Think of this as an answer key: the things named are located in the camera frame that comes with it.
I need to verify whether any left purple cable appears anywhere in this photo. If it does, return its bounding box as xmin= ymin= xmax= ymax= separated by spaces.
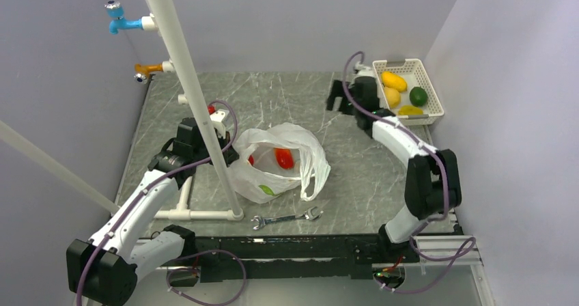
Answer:
xmin=74 ymin=100 xmax=247 ymax=306

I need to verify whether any silver open-end wrench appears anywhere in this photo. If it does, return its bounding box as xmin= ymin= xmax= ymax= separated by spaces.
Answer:
xmin=251 ymin=206 xmax=324 ymax=230

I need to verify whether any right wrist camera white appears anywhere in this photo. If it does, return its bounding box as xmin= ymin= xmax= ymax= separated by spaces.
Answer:
xmin=353 ymin=62 xmax=376 ymax=80

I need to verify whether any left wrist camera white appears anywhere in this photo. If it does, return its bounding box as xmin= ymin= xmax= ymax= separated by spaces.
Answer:
xmin=208 ymin=105 xmax=229 ymax=138

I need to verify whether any translucent white plastic bag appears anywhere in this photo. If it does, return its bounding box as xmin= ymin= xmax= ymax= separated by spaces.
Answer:
xmin=229 ymin=122 xmax=331 ymax=204

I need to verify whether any white PVC pipe frame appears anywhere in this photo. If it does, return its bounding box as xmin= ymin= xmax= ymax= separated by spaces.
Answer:
xmin=1 ymin=0 xmax=244 ymax=221

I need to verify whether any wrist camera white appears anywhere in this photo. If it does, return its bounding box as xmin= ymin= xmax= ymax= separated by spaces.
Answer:
xmin=353 ymin=62 xmax=376 ymax=80
xmin=208 ymin=105 xmax=229 ymax=138

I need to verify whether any white perforated plastic basket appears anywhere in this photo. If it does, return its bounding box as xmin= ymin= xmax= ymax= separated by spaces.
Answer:
xmin=372 ymin=59 xmax=444 ymax=126

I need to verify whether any purple cable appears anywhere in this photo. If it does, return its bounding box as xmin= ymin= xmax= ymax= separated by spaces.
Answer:
xmin=74 ymin=100 xmax=247 ymax=306
xmin=341 ymin=51 xmax=477 ymax=295

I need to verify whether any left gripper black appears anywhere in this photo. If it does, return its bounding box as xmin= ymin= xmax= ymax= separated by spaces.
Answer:
xmin=193 ymin=129 xmax=240 ymax=169

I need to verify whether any small yellow fake fruit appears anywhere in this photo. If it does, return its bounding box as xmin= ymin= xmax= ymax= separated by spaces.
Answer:
xmin=381 ymin=71 xmax=408 ymax=92

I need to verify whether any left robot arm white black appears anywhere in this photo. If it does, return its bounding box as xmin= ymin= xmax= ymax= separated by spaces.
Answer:
xmin=66 ymin=117 xmax=210 ymax=305

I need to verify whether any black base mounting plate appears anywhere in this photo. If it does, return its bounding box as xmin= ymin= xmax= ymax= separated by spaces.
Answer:
xmin=166 ymin=234 xmax=419 ymax=283

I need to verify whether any aluminium rail frame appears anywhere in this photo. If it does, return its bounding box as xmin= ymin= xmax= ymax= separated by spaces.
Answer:
xmin=137 ymin=235 xmax=480 ymax=292

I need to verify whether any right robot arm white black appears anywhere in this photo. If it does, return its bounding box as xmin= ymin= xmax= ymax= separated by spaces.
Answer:
xmin=326 ymin=76 xmax=462 ymax=262

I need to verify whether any yellow fake mango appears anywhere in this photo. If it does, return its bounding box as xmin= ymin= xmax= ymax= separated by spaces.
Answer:
xmin=397 ymin=105 xmax=424 ymax=116

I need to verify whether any blue plastic faucet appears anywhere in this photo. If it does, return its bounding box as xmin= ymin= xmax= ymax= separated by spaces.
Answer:
xmin=104 ymin=0 xmax=143 ymax=35

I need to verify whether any green fake lime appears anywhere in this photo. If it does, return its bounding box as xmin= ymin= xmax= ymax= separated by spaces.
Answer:
xmin=409 ymin=86 xmax=428 ymax=107

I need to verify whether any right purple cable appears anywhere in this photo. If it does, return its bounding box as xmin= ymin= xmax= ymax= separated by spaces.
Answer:
xmin=341 ymin=51 xmax=477 ymax=295

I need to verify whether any orange plastic faucet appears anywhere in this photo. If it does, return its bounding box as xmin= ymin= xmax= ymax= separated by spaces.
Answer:
xmin=134 ymin=64 xmax=164 ymax=84

